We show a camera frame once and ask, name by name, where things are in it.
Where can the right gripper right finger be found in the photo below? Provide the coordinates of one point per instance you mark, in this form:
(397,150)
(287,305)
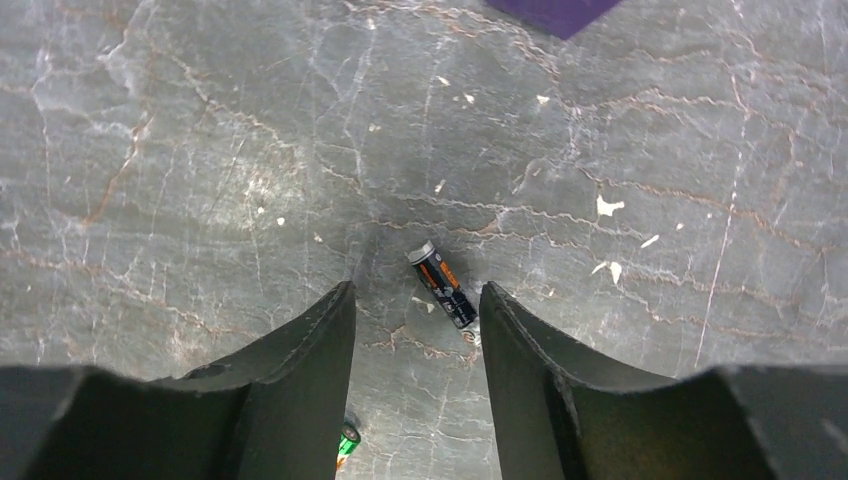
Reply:
(563,410)

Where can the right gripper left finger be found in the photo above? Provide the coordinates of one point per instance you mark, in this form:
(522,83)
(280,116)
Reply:
(271,410)

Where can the green orange battery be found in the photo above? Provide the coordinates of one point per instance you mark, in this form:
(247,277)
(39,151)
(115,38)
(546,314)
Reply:
(349,441)

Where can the black orange battery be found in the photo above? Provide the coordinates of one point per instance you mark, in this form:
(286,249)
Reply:
(433,271)

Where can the purple cube block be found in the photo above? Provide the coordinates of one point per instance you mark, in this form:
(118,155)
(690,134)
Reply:
(561,18)

